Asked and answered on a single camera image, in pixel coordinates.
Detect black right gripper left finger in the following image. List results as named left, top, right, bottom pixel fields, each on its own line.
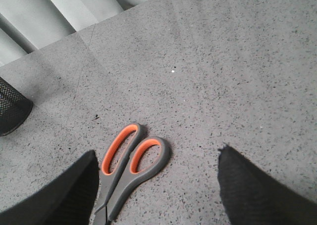
left=0, top=150, right=99, bottom=225

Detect grey orange scissors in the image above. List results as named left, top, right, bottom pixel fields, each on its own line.
left=93, top=122, right=171, bottom=225

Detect grey curtain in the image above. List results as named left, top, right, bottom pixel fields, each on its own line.
left=0, top=0, right=148, bottom=65

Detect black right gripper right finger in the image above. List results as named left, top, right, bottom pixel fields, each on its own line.
left=217, top=145, right=317, bottom=225

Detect black mesh pen cup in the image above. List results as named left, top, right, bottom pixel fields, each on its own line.
left=0, top=78, right=33, bottom=136

